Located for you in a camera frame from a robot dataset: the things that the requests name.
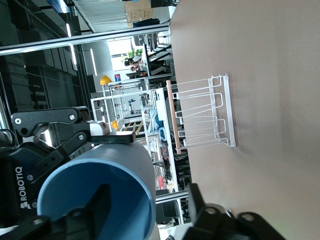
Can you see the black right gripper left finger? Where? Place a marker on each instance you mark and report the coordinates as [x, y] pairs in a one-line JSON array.
[[82, 220]]

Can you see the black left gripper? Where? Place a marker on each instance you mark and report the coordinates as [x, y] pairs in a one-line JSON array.
[[23, 162]]

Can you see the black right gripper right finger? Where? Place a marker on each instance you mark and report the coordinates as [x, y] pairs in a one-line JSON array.
[[215, 225]]

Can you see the blue plastic cup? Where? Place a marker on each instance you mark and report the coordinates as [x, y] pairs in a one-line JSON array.
[[130, 172]]

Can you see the small yellow hard hat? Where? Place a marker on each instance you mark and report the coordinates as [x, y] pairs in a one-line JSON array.
[[114, 124]]

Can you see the large yellow hard hat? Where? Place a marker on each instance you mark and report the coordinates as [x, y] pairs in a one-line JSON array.
[[105, 80]]

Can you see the white ceiling light strip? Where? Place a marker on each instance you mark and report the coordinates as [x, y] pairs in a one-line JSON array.
[[71, 45], [93, 62]]

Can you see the green potted plant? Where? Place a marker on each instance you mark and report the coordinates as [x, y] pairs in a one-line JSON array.
[[133, 53]]

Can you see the brown cardboard box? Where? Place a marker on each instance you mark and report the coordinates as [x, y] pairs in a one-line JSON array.
[[137, 5]]

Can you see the aluminium frame post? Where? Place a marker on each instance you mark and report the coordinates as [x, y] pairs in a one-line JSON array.
[[75, 39], [170, 197]]

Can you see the white metal shelf frame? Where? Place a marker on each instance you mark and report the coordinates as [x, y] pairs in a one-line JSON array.
[[105, 100]]

